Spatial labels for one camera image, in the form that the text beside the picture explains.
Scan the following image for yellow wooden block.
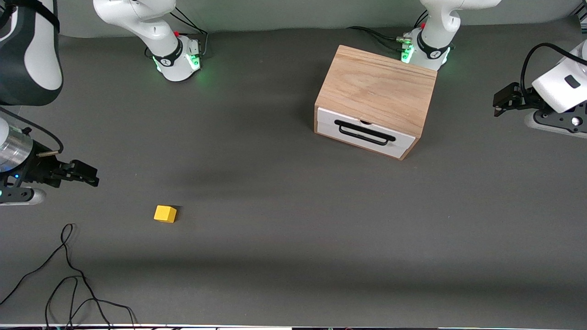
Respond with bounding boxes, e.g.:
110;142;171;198
154;205;177;224

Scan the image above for white drawer with black handle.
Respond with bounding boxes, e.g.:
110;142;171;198
316;107;417;160

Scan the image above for wooden drawer cabinet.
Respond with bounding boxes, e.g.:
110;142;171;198
314;44;438;161

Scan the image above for thin black cable with loop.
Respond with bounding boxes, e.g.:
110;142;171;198
0;223;113;330

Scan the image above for black left arm base cables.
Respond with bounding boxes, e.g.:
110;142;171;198
347;11;429;51

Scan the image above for black arm base cables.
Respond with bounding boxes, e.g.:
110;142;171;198
165;9;209;58
347;11;429;51

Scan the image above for black right arm base cables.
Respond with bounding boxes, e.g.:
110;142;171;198
165;9;209;58

